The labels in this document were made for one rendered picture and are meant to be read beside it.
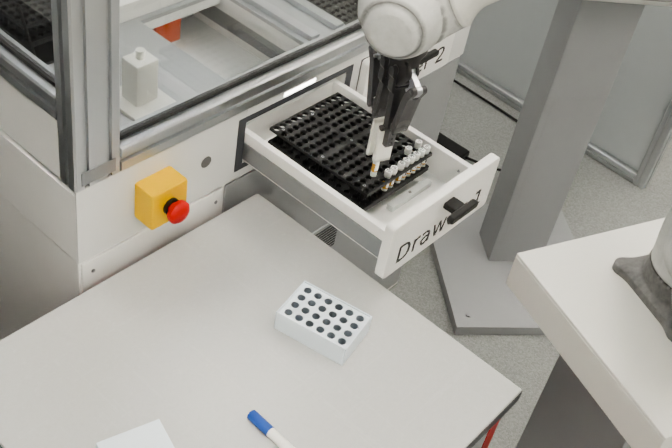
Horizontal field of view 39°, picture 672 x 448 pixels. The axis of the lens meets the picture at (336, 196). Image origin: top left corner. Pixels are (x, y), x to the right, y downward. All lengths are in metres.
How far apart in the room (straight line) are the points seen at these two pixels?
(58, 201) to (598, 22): 1.37
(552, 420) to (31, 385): 0.97
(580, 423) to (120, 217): 0.90
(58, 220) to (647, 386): 0.91
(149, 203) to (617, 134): 2.13
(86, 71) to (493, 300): 1.63
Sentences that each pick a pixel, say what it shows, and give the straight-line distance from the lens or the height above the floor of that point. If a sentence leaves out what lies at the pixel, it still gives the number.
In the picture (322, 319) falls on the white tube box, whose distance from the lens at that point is 1.46.
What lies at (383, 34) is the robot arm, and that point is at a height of 1.32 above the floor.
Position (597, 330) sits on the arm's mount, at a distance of 1.53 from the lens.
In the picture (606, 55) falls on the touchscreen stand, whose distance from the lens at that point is 2.40.
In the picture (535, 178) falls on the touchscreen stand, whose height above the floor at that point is 0.36.
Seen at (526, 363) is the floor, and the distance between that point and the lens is 2.59.
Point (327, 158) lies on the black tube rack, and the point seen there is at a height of 0.90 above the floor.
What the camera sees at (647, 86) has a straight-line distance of 3.19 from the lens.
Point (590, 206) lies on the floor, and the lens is 3.15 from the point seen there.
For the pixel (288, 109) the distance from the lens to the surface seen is 1.70.
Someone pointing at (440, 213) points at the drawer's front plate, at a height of 0.89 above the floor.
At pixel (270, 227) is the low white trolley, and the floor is 0.76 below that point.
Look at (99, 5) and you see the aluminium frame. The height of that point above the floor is 1.24.
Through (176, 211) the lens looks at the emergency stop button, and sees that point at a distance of 1.46.
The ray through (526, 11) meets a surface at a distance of 3.35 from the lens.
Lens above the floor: 1.87
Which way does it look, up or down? 40 degrees down
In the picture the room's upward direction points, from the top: 11 degrees clockwise
